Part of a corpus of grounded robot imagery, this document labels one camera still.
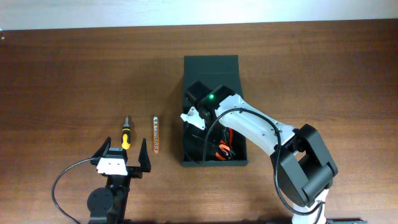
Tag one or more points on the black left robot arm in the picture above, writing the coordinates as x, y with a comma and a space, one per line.
108, 204

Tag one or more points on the red handled small cutters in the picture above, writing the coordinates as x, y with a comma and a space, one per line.
229, 138

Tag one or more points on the orange black handled pliers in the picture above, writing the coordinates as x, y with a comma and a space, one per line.
223, 152

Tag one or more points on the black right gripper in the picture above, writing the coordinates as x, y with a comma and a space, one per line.
201, 134

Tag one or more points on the orange socket bit rail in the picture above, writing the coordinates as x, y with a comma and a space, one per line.
155, 123

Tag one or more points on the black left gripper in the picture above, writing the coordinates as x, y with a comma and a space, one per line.
137, 172

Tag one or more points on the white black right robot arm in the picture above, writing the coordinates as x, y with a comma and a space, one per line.
218, 120

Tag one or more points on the yellow black screwdriver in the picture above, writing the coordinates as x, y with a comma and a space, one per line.
126, 134

